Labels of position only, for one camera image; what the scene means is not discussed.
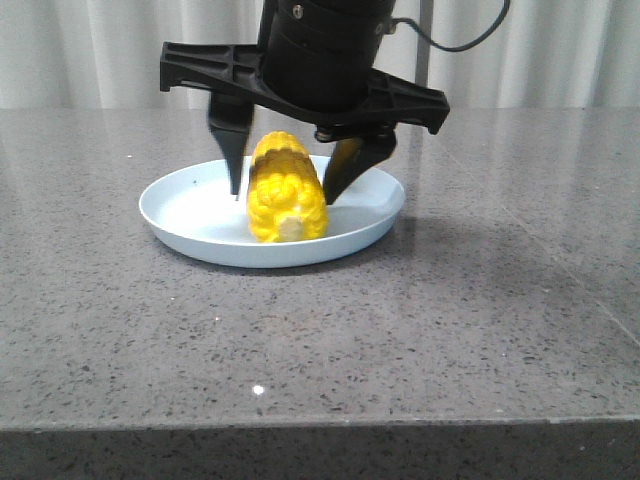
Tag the light blue round plate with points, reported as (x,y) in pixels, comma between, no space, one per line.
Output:
(191,211)

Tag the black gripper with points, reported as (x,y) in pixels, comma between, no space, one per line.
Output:
(313,61)

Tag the yellow corn cob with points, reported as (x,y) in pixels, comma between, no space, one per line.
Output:
(285,199)

